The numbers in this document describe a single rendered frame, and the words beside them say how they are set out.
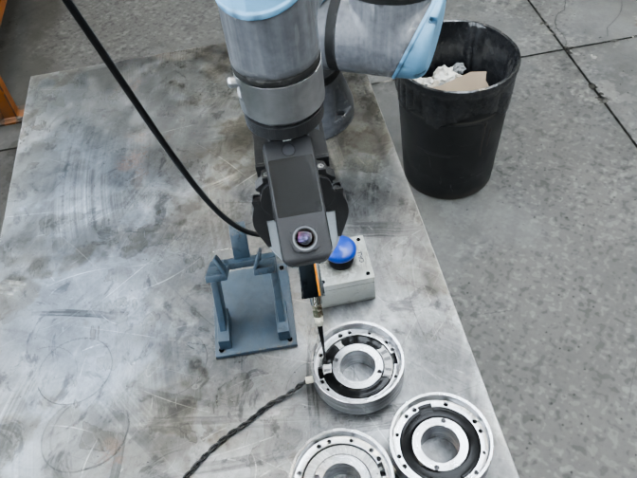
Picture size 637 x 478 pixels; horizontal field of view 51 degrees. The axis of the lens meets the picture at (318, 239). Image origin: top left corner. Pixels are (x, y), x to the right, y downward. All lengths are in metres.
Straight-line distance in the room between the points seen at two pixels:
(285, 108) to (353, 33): 0.40
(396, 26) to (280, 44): 0.42
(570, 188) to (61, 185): 1.52
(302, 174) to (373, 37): 0.38
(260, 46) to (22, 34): 2.77
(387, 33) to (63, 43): 2.31
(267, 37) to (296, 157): 0.13
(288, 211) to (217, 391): 0.30
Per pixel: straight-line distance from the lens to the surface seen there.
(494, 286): 1.88
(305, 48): 0.54
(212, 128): 1.12
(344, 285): 0.82
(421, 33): 0.92
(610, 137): 2.37
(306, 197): 0.59
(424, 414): 0.74
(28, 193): 1.13
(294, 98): 0.56
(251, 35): 0.52
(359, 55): 0.95
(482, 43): 2.04
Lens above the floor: 1.50
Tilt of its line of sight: 49 degrees down
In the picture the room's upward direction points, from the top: 8 degrees counter-clockwise
